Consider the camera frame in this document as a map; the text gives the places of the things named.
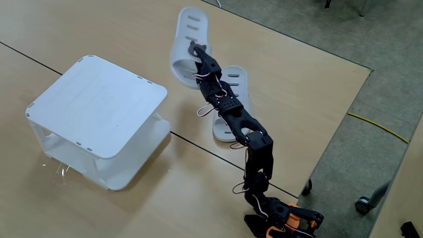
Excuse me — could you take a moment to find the grey caster wheel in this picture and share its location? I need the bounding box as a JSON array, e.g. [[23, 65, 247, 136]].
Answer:
[[355, 196, 373, 216]]

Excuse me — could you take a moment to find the grey table leg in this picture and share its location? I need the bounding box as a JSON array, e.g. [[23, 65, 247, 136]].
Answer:
[[368, 180, 393, 209]]

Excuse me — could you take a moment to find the black floor object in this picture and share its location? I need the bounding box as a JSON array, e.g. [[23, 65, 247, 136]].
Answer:
[[400, 220, 421, 238]]

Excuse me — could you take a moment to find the black caster wheel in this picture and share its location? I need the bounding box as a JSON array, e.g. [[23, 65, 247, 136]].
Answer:
[[301, 178, 313, 196]]

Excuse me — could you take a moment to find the white bear slipper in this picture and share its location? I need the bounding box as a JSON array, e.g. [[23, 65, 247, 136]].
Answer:
[[169, 6, 213, 90], [212, 65, 254, 143]]

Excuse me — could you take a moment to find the yellow floor cable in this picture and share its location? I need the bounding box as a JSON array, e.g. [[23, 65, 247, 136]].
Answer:
[[346, 111, 410, 145]]

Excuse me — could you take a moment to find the white open-sided plastic box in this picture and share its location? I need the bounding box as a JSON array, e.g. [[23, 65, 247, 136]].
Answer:
[[25, 54, 172, 192]]

